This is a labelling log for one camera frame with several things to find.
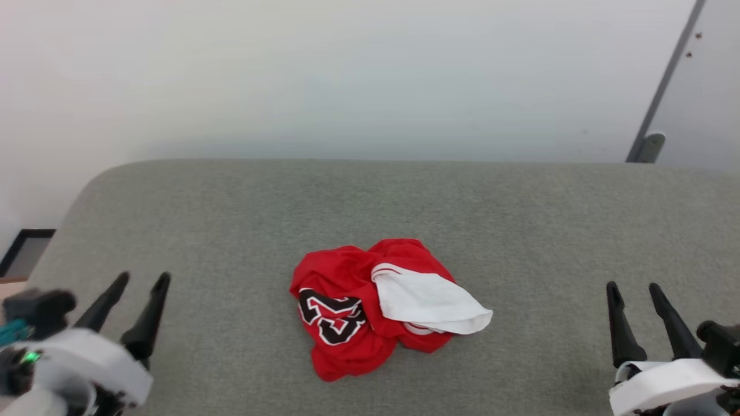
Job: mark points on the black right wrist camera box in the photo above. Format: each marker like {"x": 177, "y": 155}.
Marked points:
{"x": 722, "y": 344}

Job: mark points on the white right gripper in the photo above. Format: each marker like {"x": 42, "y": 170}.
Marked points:
{"x": 665, "y": 387}

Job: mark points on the grey door stopper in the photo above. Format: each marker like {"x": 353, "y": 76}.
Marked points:
{"x": 652, "y": 145}

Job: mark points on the grey metal door strip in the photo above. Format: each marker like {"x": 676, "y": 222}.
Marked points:
{"x": 665, "y": 75}

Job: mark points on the black picture frame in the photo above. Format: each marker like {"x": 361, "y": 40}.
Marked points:
{"x": 11, "y": 254}

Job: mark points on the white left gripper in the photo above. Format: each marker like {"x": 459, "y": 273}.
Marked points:
{"x": 92, "y": 358}

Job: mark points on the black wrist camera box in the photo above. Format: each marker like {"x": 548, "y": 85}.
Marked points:
{"x": 722, "y": 344}
{"x": 40, "y": 309}

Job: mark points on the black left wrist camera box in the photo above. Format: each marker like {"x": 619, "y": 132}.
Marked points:
{"x": 40, "y": 309}

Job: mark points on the light grey door panel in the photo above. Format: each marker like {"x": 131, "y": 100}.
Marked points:
{"x": 711, "y": 98}

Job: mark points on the red basketball jersey white sleeves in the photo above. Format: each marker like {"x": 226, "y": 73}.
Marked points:
{"x": 347, "y": 277}

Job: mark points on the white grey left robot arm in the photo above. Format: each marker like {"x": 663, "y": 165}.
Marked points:
{"x": 26, "y": 404}

